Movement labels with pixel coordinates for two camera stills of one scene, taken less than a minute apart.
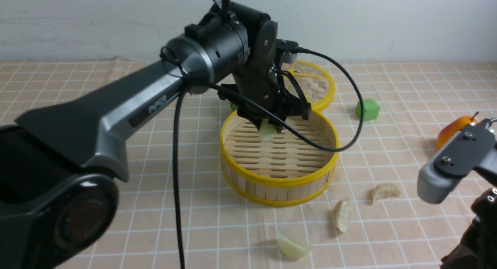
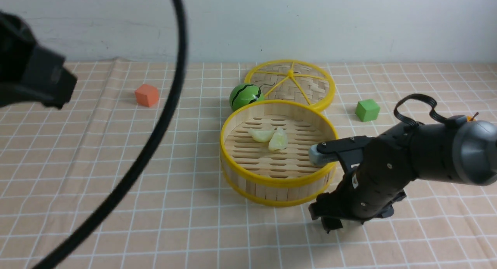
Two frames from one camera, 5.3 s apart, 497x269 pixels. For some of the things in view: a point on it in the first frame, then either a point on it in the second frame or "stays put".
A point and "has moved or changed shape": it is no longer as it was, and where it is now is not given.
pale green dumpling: (290, 251) -> (278, 139)
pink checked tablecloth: (373, 216) stays put
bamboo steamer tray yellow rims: (296, 167) stays put
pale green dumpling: (267, 131) has moved or changed shape
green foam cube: (371, 109) stays put
